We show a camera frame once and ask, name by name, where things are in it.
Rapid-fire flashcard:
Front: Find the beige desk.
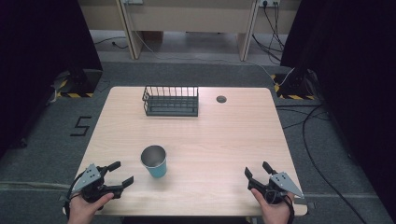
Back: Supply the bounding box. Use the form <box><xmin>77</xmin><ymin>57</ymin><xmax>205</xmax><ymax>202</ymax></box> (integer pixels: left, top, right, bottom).
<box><xmin>78</xmin><ymin>0</ymin><xmax>303</xmax><ymax>62</ymax></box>

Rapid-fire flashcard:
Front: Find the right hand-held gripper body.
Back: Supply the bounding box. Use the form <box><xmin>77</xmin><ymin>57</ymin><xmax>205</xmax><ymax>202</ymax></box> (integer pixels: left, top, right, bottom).
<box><xmin>247</xmin><ymin>172</ymin><xmax>304</xmax><ymax>205</ymax></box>

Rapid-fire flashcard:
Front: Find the black curtain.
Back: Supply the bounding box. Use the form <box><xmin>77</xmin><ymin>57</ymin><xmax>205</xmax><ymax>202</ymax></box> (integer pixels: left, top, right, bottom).
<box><xmin>279</xmin><ymin>0</ymin><xmax>396</xmax><ymax>216</ymax></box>
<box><xmin>0</xmin><ymin>0</ymin><xmax>104</xmax><ymax>160</ymax></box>

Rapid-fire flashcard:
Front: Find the black cable bundle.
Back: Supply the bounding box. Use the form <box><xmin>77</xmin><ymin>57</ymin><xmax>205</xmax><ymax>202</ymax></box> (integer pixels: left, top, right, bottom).
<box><xmin>251</xmin><ymin>0</ymin><xmax>286</xmax><ymax>63</ymax></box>

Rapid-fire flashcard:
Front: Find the black stand base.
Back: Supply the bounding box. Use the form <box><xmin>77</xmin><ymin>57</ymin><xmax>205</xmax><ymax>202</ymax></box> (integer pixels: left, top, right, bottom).
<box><xmin>270</xmin><ymin>68</ymin><xmax>316</xmax><ymax>101</ymax></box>
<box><xmin>54</xmin><ymin>68</ymin><xmax>104</xmax><ymax>99</ymax></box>

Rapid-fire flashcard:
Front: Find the person's right hand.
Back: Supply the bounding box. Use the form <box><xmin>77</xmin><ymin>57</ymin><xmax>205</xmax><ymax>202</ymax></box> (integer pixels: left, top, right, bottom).
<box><xmin>250</xmin><ymin>188</ymin><xmax>295</xmax><ymax>224</ymax></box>

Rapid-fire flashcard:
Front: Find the person's left hand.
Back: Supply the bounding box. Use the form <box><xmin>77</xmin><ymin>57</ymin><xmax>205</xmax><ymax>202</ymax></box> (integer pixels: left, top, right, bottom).
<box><xmin>66</xmin><ymin>192</ymin><xmax>115</xmax><ymax>224</ymax></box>

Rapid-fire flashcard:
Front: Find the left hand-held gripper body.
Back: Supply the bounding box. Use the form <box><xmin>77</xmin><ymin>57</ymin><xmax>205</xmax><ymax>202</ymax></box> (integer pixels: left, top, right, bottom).
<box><xmin>71</xmin><ymin>163</ymin><xmax>123</xmax><ymax>203</ymax></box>

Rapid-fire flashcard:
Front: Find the blue cup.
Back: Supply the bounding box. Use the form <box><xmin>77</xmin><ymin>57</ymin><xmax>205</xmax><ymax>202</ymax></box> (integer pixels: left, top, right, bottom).
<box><xmin>140</xmin><ymin>145</ymin><xmax>168</xmax><ymax>179</ymax></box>

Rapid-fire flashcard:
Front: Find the black wire rack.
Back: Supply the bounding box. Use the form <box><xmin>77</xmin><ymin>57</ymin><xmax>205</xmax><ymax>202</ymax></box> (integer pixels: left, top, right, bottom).
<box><xmin>141</xmin><ymin>85</ymin><xmax>200</xmax><ymax>118</ymax></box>

